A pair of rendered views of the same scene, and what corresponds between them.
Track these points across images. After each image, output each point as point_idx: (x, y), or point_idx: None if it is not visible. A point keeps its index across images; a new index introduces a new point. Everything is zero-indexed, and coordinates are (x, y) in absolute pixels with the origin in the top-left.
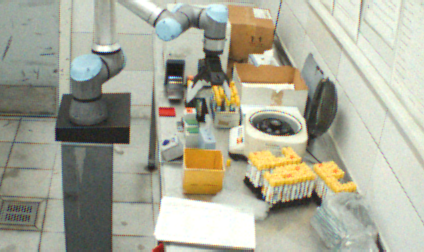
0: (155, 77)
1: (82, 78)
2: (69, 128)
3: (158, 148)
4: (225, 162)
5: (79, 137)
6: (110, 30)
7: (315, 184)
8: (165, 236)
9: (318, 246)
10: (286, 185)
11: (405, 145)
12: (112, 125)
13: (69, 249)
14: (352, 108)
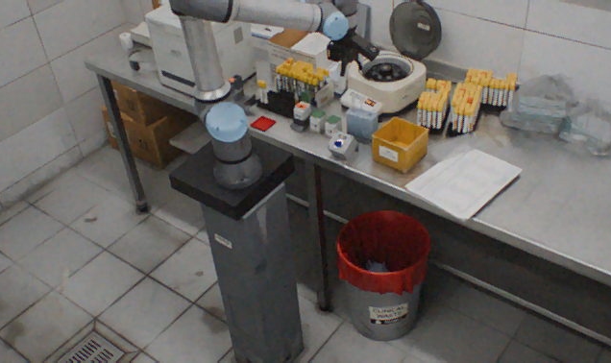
0: (188, 102)
1: (240, 134)
2: (247, 196)
3: (319, 157)
4: (379, 128)
5: (256, 198)
6: (220, 66)
7: None
8: (467, 211)
9: (542, 137)
10: (476, 108)
11: (585, 9)
12: (278, 163)
13: (266, 323)
14: (448, 13)
